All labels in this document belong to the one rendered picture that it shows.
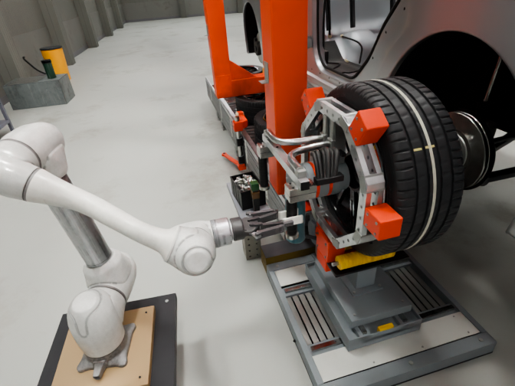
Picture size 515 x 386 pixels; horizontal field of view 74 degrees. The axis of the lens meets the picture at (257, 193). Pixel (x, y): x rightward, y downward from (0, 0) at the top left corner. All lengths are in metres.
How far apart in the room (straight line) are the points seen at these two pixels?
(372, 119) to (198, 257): 0.62
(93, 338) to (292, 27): 1.40
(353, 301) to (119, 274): 1.02
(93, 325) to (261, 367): 0.79
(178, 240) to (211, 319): 1.08
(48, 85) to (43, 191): 5.45
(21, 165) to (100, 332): 0.62
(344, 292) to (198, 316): 0.78
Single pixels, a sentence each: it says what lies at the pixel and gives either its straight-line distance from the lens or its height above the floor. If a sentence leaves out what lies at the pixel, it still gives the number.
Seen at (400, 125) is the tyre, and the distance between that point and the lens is 1.13.
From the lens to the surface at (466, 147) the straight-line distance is 1.58.
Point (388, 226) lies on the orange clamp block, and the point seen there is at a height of 0.87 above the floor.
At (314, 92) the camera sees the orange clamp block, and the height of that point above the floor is 1.11.
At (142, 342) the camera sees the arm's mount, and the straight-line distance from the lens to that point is 1.53.
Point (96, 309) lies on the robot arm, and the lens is 1.35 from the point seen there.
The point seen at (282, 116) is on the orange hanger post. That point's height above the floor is 0.96.
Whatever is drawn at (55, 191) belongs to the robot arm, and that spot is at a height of 1.05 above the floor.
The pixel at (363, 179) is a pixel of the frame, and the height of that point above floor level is 0.97.
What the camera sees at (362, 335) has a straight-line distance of 1.67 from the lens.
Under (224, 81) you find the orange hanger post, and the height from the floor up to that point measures 0.68.
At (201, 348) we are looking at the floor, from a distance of 1.85.
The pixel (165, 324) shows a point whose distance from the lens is 1.59.
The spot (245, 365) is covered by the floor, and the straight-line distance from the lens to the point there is 1.77.
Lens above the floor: 1.50
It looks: 32 degrees down
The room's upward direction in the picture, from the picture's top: 4 degrees counter-clockwise
